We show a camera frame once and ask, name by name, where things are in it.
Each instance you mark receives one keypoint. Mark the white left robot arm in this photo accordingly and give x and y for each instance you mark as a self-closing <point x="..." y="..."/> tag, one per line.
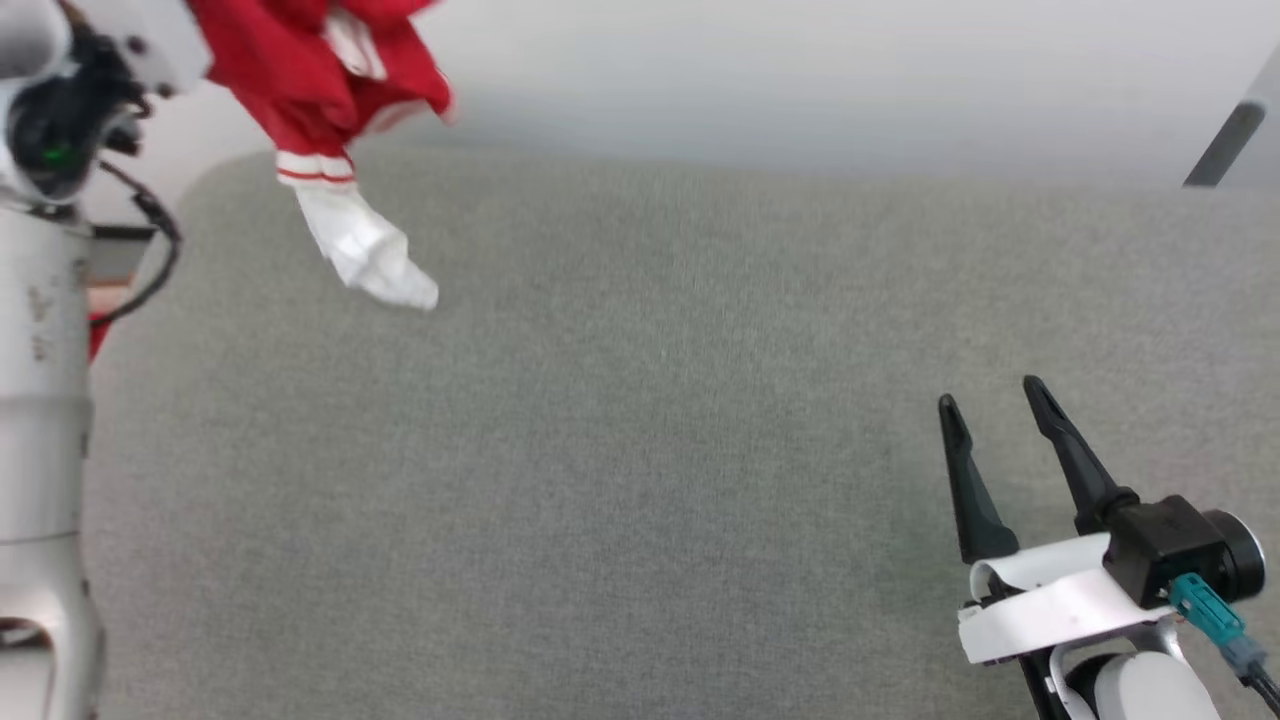
<point x="40" y="450"/>

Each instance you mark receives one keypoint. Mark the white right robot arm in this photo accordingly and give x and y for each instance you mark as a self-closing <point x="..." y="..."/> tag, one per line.
<point x="1150" y="690"/>

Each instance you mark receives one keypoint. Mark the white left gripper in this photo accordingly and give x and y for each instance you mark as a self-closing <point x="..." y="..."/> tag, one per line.
<point x="165" y="45"/>

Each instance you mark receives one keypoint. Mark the light grey board panel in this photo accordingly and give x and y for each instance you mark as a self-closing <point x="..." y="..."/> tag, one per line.
<point x="1268" y="90"/>

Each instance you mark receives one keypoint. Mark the red cloth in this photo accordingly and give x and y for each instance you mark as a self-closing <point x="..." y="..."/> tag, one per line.
<point x="96" y="338"/>

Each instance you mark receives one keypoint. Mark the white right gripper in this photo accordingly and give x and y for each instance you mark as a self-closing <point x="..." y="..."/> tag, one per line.
<point x="1050" y="605"/>

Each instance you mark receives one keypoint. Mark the red and white shirt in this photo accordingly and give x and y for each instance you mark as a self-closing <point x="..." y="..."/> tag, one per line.
<point x="290" y="70"/>

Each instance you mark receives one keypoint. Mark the dark grey metal leg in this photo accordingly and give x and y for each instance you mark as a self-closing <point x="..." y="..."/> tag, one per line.
<point x="1225" y="145"/>

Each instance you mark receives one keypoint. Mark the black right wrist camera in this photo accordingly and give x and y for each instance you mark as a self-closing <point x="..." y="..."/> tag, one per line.
<point x="1175" y="550"/>

